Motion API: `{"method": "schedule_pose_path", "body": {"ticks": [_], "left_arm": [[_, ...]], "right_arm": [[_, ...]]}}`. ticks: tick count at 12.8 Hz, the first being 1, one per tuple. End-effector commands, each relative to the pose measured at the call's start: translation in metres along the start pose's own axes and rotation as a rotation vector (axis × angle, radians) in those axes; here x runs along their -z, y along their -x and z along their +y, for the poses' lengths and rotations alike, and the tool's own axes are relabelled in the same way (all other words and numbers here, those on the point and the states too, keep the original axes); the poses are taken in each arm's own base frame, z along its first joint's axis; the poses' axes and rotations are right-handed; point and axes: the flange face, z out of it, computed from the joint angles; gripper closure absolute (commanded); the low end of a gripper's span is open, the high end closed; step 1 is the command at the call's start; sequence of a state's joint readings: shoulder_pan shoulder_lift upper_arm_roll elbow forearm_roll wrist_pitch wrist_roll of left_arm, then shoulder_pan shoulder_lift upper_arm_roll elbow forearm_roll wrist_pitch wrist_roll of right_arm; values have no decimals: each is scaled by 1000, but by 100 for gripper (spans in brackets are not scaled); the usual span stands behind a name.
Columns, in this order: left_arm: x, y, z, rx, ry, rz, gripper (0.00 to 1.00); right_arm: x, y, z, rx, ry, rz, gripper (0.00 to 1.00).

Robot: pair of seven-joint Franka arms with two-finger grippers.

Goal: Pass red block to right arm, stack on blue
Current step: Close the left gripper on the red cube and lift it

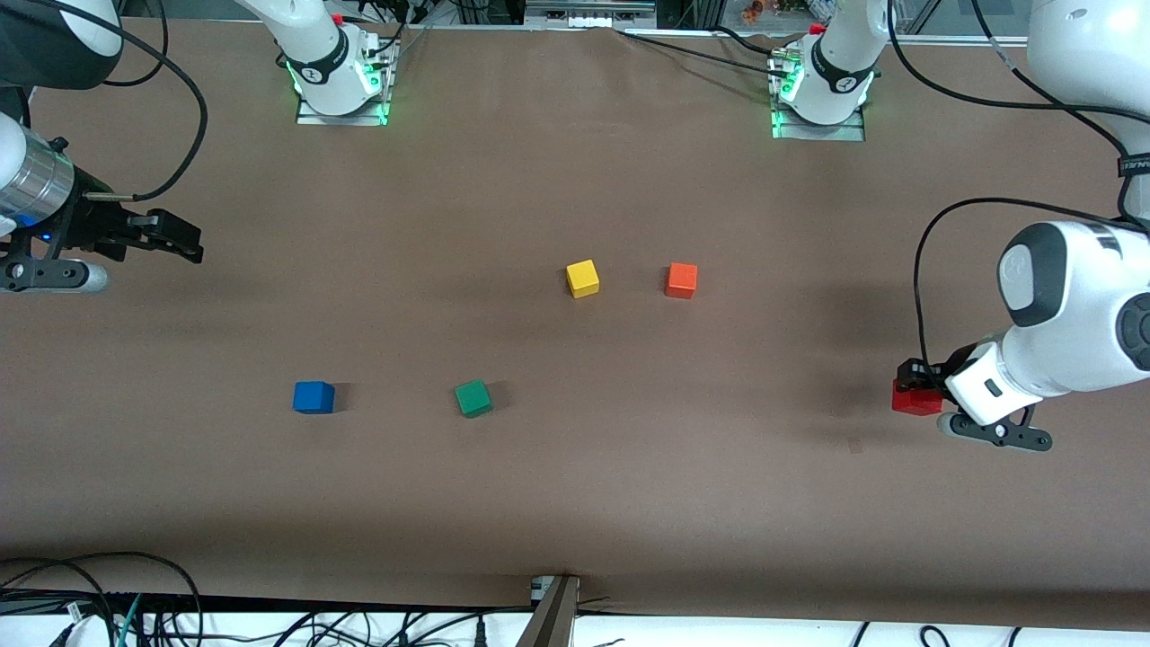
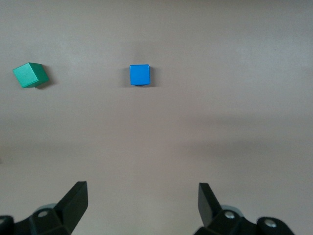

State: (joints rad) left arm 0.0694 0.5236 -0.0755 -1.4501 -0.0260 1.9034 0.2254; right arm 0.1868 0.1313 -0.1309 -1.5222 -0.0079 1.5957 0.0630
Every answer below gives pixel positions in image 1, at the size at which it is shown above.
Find red wooden block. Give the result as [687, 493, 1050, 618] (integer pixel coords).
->
[891, 377, 945, 416]

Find blue wooden block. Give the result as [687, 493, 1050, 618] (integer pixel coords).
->
[292, 381, 336, 415]

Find green wooden block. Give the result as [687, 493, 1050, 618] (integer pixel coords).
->
[454, 379, 493, 419]

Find brown paper table cover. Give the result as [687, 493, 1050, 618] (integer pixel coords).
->
[0, 18, 1150, 632]

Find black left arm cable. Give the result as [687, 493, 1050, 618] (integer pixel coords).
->
[885, 0, 1150, 371]

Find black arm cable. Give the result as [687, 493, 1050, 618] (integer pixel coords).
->
[885, 0, 1150, 371]
[36, 0, 209, 201]

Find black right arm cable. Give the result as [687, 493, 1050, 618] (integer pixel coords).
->
[36, 0, 209, 201]

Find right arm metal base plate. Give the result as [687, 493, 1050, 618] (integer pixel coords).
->
[296, 36, 396, 127]

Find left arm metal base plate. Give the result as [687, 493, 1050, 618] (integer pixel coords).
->
[770, 49, 868, 142]

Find black looped floor cable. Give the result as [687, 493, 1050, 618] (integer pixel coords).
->
[0, 551, 204, 647]

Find teal floor cable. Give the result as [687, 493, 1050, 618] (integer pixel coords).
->
[113, 593, 143, 647]

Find black base power cable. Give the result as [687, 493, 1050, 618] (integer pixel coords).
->
[615, 27, 793, 80]

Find aluminium profile bracket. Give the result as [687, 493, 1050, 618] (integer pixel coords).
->
[517, 575, 581, 647]

